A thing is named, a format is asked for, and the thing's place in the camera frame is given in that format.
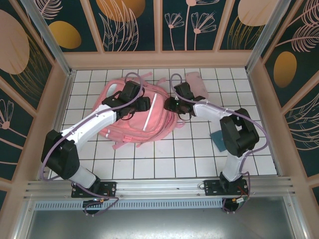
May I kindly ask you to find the aluminium corner post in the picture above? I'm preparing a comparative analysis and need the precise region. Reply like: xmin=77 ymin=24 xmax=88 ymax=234
xmin=19 ymin=0 xmax=76 ymax=78
xmin=245 ymin=0 xmax=299 ymax=73

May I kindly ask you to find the pink school backpack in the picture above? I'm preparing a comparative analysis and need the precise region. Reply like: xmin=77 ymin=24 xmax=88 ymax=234
xmin=93 ymin=71 xmax=185 ymax=150

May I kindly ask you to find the wired power connector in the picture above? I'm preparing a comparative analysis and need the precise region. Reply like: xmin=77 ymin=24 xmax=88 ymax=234
xmin=230 ymin=195 xmax=251 ymax=209
xmin=83 ymin=198 xmax=112 ymax=208

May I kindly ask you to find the slotted grey cable duct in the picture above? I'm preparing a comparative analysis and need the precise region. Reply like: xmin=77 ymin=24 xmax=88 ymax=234
xmin=33 ymin=200 xmax=225 ymax=210

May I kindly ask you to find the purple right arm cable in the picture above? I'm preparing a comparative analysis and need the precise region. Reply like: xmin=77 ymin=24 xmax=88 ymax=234
xmin=170 ymin=73 xmax=271 ymax=215

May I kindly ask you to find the aluminium side rail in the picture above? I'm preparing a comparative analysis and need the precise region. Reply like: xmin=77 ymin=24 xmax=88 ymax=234
xmin=39 ymin=71 xmax=76 ymax=180

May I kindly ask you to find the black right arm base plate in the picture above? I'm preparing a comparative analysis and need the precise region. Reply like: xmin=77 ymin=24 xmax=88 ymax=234
xmin=203 ymin=179 xmax=250 ymax=196

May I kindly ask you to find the aluminium mounting rail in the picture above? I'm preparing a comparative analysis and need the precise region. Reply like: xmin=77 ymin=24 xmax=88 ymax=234
xmin=23 ymin=176 xmax=299 ymax=200

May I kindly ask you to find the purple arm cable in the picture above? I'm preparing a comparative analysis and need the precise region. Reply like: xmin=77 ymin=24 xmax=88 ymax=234
xmin=40 ymin=72 xmax=145 ymax=218
xmin=170 ymin=73 xmax=271 ymax=215

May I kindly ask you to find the teal notebook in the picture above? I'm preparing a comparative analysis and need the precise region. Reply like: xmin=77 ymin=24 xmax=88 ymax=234
xmin=209 ymin=130 xmax=229 ymax=152

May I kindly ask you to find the pink pencil case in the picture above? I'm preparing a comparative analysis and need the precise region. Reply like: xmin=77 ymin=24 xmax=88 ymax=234
xmin=184 ymin=72 xmax=209 ymax=99

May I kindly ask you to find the grey metal sheet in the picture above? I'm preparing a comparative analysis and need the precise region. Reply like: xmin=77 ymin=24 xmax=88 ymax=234
xmin=24 ymin=209 xmax=300 ymax=239

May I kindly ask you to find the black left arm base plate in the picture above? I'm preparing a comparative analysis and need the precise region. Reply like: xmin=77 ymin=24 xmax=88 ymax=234
xmin=71 ymin=181 xmax=117 ymax=199

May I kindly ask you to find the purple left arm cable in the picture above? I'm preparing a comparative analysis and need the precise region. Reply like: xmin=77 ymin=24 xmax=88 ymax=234
xmin=40 ymin=72 xmax=145 ymax=218

